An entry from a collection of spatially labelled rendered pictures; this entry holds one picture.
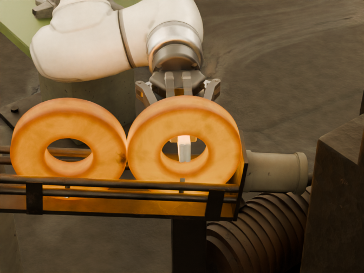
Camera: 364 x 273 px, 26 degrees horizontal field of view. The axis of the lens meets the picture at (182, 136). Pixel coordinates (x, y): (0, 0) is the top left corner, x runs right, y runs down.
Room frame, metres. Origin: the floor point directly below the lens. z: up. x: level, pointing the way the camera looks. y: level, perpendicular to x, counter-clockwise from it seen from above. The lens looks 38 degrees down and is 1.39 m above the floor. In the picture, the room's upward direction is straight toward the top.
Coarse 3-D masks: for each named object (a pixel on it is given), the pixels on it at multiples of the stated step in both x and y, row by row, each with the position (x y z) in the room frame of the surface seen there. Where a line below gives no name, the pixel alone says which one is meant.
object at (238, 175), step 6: (240, 132) 0.87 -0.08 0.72; (240, 138) 0.86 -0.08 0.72; (246, 156) 0.82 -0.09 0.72; (240, 162) 0.83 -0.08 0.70; (246, 162) 0.81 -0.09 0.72; (240, 168) 0.82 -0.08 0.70; (246, 168) 0.81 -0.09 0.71; (234, 174) 0.85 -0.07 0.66; (240, 174) 0.81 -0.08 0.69; (234, 180) 0.84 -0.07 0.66; (240, 180) 0.81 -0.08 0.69; (240, 186) 0.81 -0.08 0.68; (240, 192) 0.81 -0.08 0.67; (240, 198) 0.81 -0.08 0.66; (234, 204) 0.82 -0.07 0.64; (234, 210) 0.81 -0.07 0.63; (234, 216) 0.81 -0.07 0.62
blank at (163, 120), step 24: (192, 96) 0.85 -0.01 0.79; (144, 120) 0.83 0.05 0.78; (168, 120) 0.82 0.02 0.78; (192, 120) 0.82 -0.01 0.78; (216, 120) 0.83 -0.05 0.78; (144, 144) 0.82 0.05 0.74; (216, 144) 0.83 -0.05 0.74; (240, 144) 0.83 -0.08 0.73; (144, 168) 0.82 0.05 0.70; (168, 168) 0.82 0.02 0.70; (192, 168) 0.83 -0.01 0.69; (216, 168) 0.82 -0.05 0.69; (192, 192) 0.82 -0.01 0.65
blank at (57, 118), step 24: (24, 120) 0.82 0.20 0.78; (48, 120) 0.81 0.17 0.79; (72, 120) 0.81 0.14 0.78; (96, 120) 0.82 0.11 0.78; (24, 144) 0.81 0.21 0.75; (48, 144) 0.81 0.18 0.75; (96, 144) 0.82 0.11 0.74; (120, 144) 0.82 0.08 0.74; (24, 168) 0.81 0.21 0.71; (48, 168) 0.81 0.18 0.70; (72, 168) 0.83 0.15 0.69; (96, 168) 0.82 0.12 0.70; (120, 168) 0.82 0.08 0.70
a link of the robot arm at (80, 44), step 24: (72, 0) 1.17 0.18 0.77; (96, 0) 1.18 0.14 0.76; (72, 24) 1.13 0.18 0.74; (96, 24) 1.13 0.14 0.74; (48, 48) 1.11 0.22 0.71; (72, 48) 1.11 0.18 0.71; (96, 48) 1.10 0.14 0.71; (120, 48) 1.11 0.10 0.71; (48, 72) 1.10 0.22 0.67; (72, 72) 1.10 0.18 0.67; (96, 72) 1.10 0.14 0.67; (120, 72) 1.12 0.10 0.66
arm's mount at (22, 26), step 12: (0, 0) 1.88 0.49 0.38; (12, 0) 1.89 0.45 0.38; (24, 0) 1.89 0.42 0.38; (120, 0) 1.91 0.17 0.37; (132, 0) 1.91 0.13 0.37; (0, 12) 1.82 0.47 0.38; (12, 12) 1.82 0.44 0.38; (24, 12) 1.82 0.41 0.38; (0, 24) 1.77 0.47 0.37; (12, 24) 1.76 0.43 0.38; (24, 24) 1.76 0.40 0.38; (36, 24) 1.76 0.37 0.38; (48, 24) 1.76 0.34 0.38; (12, 36) 1.72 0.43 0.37; (24, 36) 1.70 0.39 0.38; (24, 48) 1.67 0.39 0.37
